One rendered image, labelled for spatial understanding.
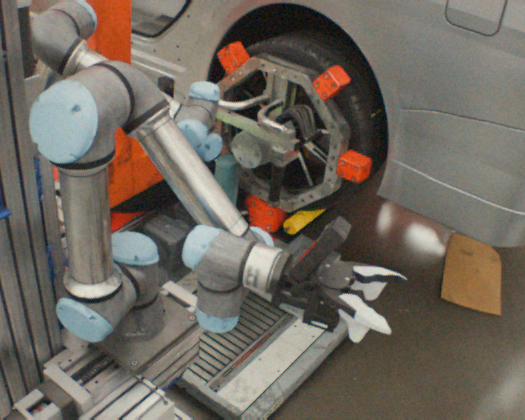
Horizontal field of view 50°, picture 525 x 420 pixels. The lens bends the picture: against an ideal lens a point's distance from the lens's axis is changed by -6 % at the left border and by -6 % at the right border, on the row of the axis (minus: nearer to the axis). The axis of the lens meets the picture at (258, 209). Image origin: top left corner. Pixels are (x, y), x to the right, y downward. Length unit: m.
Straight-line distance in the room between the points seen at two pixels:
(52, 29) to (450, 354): 2.04
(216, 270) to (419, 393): 1.64
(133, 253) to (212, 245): 0.33
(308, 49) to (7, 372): 1.36
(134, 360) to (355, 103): 1.12
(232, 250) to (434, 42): 1.09
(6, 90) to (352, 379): 1.80
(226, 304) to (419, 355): 1.70
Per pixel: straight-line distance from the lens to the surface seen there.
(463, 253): 3.25
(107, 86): 0.97
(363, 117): 2.01
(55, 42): 1.37
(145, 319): 1.35
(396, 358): 2.57
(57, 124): 0.94
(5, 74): 1.09
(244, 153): 2.03
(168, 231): 2.36
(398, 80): 1.91
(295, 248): 2.57
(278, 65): 2.02
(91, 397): 1.34
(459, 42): 1.81
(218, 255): 0.94
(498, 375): 2.68
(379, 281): 0.97
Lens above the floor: 1.83
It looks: 34 degrees down
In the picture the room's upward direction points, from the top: 6 degrees clockwise
